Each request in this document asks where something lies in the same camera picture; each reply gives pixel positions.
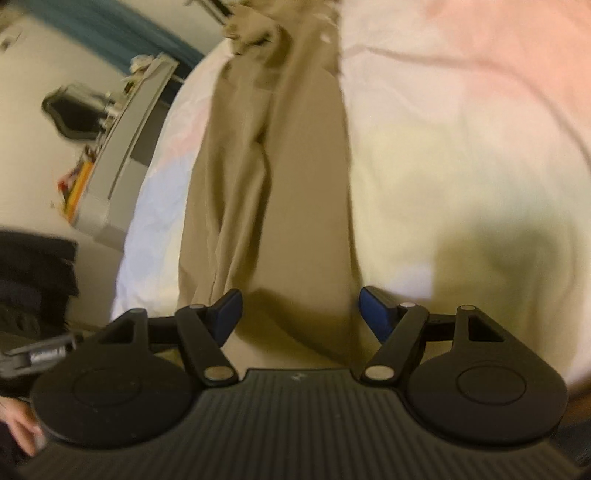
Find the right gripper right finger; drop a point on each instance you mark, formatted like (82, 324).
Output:
(400, 331)

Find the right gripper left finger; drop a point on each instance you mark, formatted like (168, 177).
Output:
(202, 332)

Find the beige trousers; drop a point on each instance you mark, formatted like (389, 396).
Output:
(268, 209)

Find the person's hand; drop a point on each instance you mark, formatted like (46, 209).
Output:
(22, 424)

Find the white dressing table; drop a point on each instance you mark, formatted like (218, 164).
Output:
(124, 154)

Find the orange tray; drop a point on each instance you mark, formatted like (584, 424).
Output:
(71, 187)

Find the pastel tie-dye duvet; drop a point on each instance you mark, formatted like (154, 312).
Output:
(470, 123)

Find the black framed vanity mirror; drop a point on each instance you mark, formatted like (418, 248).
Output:
(77, 111)

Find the narrow blue curtain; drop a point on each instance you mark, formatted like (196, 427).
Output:
(113, 31)

